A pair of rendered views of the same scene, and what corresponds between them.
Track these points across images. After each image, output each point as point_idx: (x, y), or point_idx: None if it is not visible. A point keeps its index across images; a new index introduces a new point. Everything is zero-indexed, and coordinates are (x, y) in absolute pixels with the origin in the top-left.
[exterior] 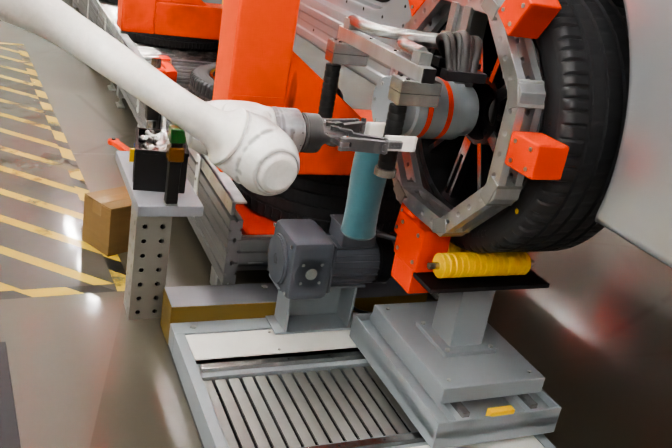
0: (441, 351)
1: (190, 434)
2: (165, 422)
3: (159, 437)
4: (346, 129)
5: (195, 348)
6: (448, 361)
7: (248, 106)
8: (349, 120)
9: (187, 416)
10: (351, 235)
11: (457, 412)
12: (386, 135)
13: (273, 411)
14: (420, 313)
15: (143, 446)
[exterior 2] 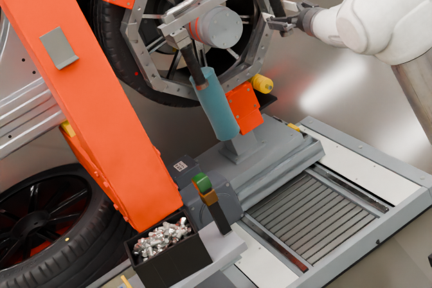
0: (264, 144)
1: (359, 265)
2: (356, 282)
3: (373, 276)
4: (302, 8)
5: (285, 284)
6: (271, 141)
7: (339, 6)
8: (274, 21)
9: (342, 276)
10: (239, 130)
11: (304, 139)
12: (294, 2)
13: (326, 225)
14: (220, 168)
15: (387, 278)
